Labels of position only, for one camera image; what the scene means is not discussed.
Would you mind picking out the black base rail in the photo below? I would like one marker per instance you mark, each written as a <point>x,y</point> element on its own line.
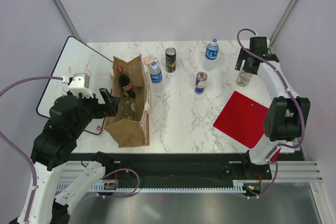
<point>186,169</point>

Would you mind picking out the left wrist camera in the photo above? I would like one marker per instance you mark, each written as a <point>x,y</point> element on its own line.
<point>78,85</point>

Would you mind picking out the black Schweppes can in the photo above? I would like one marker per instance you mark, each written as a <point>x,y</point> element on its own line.
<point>170,59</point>

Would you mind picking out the Red Bull can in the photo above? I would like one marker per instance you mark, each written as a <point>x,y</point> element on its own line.
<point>200,82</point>

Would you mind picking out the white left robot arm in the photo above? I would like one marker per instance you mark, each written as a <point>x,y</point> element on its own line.
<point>51,152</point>

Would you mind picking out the pink power cube adapter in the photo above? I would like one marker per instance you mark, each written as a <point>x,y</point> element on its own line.
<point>149,59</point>

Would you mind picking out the white whiteboard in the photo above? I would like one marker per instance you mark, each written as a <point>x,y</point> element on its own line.
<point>76,57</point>

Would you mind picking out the tan canvas tote bag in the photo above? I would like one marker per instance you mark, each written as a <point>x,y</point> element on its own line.
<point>134,133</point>

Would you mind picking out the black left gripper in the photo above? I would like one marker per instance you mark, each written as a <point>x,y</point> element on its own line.
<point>112,102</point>

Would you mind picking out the glass Coca-Cola bottle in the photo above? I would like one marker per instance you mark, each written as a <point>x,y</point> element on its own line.
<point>125,83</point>

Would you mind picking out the red plastic clipboard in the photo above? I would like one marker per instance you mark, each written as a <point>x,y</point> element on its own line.
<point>242,119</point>

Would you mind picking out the small blue-label water bottle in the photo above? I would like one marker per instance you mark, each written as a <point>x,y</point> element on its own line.
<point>156,76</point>

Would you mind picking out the clear glass bottle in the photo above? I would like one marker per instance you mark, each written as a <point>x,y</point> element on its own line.
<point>128,108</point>
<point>243,78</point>

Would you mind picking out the large blue-label water bottle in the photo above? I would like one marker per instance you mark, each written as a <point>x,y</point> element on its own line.
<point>211,54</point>

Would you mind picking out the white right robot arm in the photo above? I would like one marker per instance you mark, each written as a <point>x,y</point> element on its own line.
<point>285,122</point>

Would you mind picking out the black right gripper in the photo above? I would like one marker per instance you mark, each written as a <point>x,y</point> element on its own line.
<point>243,55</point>

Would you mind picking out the white slotted cable duct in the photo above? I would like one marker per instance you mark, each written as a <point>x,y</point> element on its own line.
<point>233,187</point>

